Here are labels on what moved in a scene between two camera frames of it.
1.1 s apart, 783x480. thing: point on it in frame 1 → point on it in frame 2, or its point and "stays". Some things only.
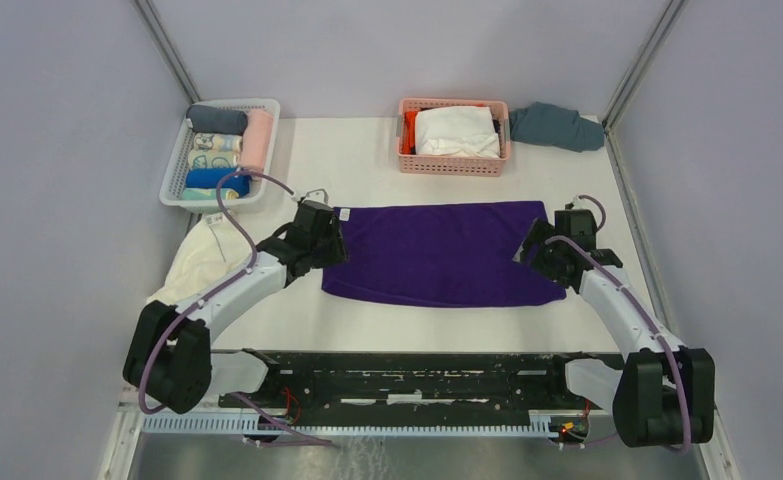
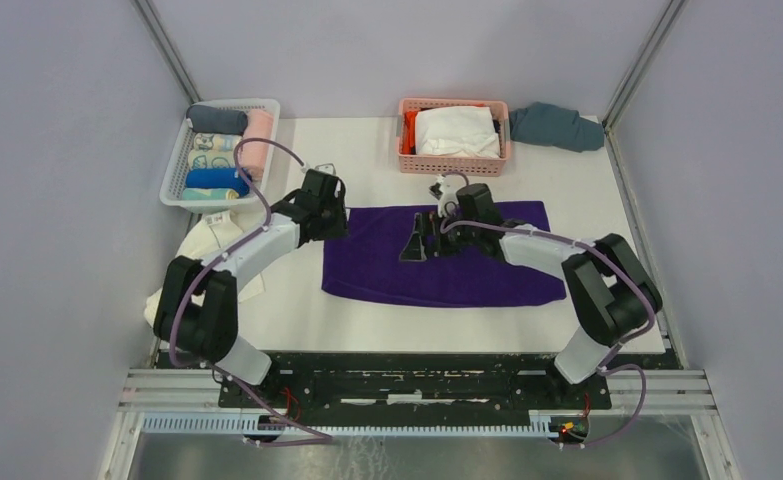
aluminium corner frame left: [149, 12] stays
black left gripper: [338, 251] → [340, 229]
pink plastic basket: [453, 165] stays
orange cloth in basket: [409, 134] stays
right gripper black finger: [527, 250] → [414, 249]
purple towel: [446, 254] stays
